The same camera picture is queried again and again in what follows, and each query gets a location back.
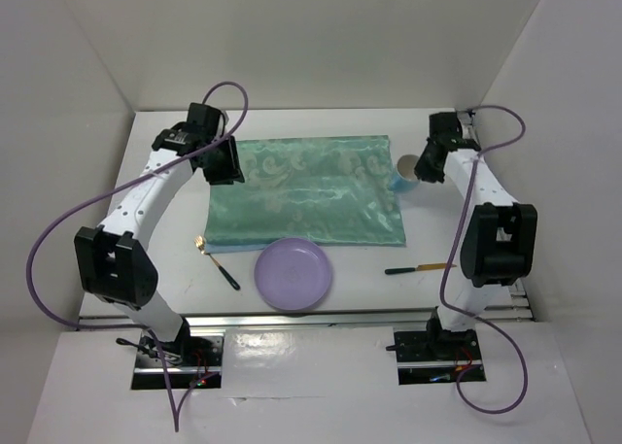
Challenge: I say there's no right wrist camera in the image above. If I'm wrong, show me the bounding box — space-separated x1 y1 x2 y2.
429 112 463 138

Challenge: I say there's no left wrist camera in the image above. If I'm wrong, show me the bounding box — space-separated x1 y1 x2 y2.
186 103 228 137

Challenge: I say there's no gold fork green handle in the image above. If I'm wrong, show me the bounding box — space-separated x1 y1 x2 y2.
194 235 241 291

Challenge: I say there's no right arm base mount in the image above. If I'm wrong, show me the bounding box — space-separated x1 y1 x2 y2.
385 330 486 386

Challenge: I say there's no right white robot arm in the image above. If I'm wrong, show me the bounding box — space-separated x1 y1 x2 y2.
414 112 537 359

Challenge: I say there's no teal satin placemat cloth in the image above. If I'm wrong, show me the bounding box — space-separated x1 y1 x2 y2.
204 135 406 253

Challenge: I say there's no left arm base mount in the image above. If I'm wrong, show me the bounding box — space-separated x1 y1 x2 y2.
116 333 225 391

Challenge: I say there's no light blue mug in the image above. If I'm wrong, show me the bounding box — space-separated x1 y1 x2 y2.
389 154 419 193

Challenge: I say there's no gold knife green handle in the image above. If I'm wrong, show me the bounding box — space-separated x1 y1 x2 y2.
384 262 456 275

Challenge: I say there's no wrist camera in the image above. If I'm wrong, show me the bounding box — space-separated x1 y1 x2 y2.
429 112 463 138
186 103 228 137

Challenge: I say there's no purple plate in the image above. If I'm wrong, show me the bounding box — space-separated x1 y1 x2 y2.
254 238 333 312

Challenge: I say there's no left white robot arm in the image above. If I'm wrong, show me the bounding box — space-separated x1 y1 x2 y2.
74 103 244 365

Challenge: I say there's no aluminium frame rail front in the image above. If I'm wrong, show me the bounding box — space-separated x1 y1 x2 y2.
80 306 534 328

